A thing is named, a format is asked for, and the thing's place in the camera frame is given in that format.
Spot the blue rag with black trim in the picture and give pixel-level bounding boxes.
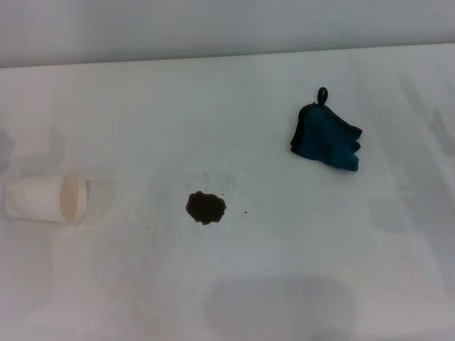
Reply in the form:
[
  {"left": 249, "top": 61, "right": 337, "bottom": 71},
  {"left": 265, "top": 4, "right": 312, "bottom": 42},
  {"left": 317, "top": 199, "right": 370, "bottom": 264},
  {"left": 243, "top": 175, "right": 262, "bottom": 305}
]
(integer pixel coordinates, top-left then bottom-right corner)
[{"left": 289, "top": 87, "right": 364, "bottom": 173}]

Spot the white paper cup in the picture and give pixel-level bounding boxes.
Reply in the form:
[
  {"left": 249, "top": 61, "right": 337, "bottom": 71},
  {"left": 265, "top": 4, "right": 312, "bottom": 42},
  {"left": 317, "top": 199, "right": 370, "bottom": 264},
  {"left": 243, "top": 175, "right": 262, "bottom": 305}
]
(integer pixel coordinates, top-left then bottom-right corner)
[{"left": 4, "top": 171, "right": 88, "bottom": 227}]

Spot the black water stain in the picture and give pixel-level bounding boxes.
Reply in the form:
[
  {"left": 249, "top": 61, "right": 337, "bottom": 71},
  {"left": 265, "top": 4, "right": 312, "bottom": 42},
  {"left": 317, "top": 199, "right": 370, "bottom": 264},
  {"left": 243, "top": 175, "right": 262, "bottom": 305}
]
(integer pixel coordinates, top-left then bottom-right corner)
[{"left": 185, "top": 190, "right": 228, "bottom": 227}]

